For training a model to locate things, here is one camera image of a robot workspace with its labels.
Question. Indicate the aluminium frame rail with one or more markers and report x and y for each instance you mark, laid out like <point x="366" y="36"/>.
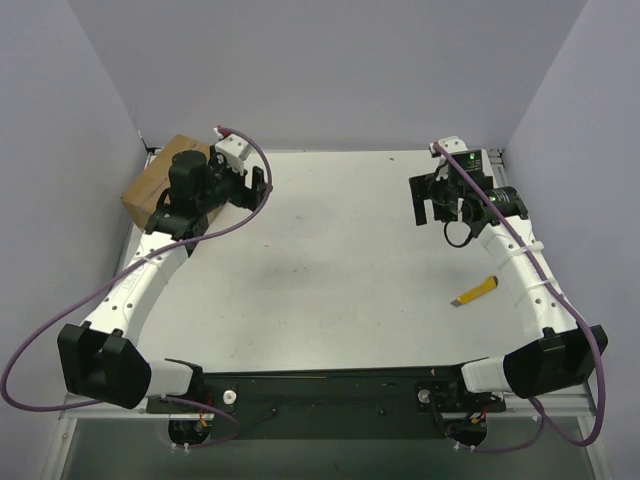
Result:
<point x="575" y="402"/>

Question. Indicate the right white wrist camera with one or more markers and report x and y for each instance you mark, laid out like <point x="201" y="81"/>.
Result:
<point x="452" y="145"/>

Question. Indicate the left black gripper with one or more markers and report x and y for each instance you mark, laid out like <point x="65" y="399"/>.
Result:
<point x="250" y="191"/>

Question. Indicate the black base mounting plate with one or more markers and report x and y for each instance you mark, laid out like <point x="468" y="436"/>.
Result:
<point x="402" y="403"/>

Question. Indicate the yellow utility knife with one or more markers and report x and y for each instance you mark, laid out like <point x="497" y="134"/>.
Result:
<point x="489" y="284"/>

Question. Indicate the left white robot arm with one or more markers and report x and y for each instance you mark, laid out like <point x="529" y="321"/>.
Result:
<point x="99" y="357"/>

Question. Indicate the brown cardboard express box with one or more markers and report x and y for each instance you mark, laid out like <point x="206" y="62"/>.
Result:
<point x="141" y="198"/>

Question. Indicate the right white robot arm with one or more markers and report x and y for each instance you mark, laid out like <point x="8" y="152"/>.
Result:
<point x="560" y="349"/>

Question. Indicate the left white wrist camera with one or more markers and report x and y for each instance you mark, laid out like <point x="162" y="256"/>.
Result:
<point x="231" y="145"/>

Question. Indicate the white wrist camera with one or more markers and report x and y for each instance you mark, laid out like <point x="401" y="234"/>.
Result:
<point x="231" y="145"/>
<point x="452" y="145"/>

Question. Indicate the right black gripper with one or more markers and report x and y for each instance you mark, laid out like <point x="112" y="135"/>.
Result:
<point x="424" y="195"/>

